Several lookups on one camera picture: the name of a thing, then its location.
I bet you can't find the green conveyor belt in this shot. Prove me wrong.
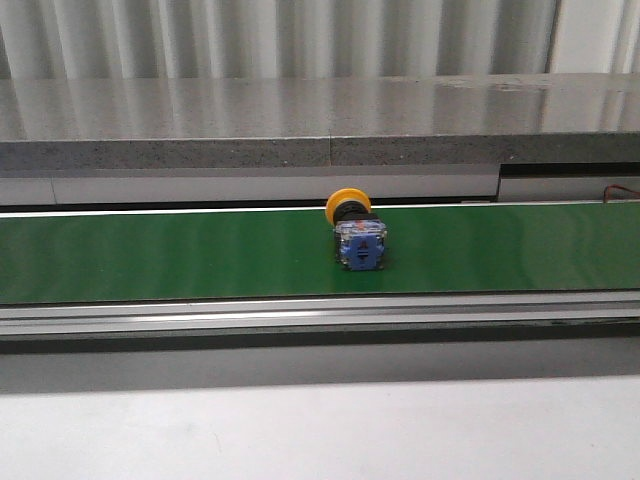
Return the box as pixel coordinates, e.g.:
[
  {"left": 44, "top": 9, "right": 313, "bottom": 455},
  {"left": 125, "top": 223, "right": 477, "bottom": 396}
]
[{"left": 1, "top": 202, "right": 639, "bottom": 305}]

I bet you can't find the yellow push button switch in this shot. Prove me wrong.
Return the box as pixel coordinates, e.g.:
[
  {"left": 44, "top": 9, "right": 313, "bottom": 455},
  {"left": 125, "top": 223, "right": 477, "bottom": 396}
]
[{"left": 325, "top": 188, "right": 387, "bottom": 271}]

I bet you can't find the red cable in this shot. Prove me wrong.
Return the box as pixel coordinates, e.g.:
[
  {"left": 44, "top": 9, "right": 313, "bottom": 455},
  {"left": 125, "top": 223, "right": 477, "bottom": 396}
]
[{"left": 602, "top": 185, "right": 640, "bottom": 204}]

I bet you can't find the aluminium conveyor front rail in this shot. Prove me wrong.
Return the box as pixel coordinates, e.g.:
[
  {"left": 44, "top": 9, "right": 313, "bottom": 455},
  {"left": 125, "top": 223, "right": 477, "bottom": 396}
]
[{"left": 1, "top": 291, "right": 639, "bottom": 337}]

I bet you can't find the white pleated curtain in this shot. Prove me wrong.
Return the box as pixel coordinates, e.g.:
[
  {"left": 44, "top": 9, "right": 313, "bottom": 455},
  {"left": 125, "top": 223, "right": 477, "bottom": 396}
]
[{"left": 1, "top": 1, "right": 639, "bottom": 79}]

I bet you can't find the white panel under counter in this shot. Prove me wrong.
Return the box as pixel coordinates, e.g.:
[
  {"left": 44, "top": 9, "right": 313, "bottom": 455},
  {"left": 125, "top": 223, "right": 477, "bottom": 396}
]
[{"left": 1, "top": 162, "right": 639, "bottom": 206}]

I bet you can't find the grey stone counter slab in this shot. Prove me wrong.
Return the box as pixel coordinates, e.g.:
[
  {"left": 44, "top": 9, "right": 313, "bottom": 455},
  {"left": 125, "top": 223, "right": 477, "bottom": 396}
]
[{"left": 1, "top": 74, "right": 639, "bottom": 175}]

